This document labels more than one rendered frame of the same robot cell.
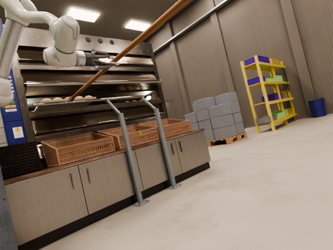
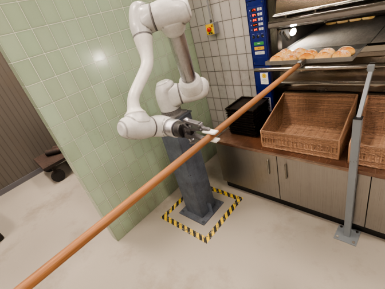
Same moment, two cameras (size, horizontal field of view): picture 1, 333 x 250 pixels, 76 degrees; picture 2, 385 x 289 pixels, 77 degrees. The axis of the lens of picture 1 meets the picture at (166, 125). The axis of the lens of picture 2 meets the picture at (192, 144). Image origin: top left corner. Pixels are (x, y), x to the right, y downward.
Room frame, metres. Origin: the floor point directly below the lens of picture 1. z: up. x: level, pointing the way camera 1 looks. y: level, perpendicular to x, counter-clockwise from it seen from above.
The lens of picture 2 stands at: (1.31, -0.67, 1.67)
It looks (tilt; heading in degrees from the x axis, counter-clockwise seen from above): 29 degrees down; 91
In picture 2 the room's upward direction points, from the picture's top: 16 degrees counter-clockwise
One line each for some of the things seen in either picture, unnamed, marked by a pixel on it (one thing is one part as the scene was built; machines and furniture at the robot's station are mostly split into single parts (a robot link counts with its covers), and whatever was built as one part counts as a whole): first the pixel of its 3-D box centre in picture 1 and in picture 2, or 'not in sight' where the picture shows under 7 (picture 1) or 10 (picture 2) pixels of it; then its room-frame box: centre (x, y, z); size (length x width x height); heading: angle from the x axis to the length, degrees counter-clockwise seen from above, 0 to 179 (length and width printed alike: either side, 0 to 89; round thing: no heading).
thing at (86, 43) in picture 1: (94, 44); not in sight; (2.79, 0.69, 1.99); 1.80 x 0.08 x 0.21; 131
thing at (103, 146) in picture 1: (78, 146); (307, 121); (2.18, 0.93, 0.72); 0.56 x 0.49 x 0.28; 133
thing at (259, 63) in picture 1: (271, 92); not in sight; (6.72, -3.48, 1.10); 2.42 x 0.64 x 2.19; 132
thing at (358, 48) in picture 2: (65, 103); (313, 53); (2.28, 1.01, 1.19); 0.55 x 0.36 x 0.03; 131
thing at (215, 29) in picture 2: not in sight; (212, 28); (1.74, 1.77, 1.46); 0.10 x 0.07 x 0.10; 131
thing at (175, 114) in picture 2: not in sight; (169, 113); (1.18, 1.09, 1.03); 0.22 x 0.18 x 0.06; 42
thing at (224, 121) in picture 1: (213, 120); not in sight; (5.89, -1.30, 0.63); 1.27 x 0.86 x 1.26; 42
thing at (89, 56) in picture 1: (91, 59); (184, 130); (1.28, 0.36, 1.19); 0.09 x 0.07 x 0.08; 131
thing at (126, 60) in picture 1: (98, 58); not in sight; (2.77, 0.67, 1.80); 1.79 x 0.11 x 0.19; 131
